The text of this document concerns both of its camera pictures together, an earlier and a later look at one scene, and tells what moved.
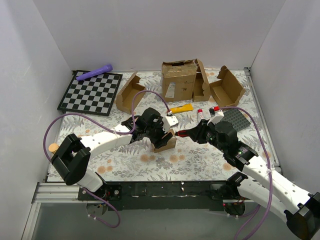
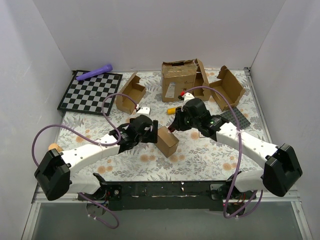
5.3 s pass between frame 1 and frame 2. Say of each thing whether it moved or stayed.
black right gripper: moved
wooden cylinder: stayed
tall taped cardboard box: stayed
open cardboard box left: stayed
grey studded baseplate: stayed
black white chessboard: stayed
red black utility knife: moved
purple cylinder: stayed
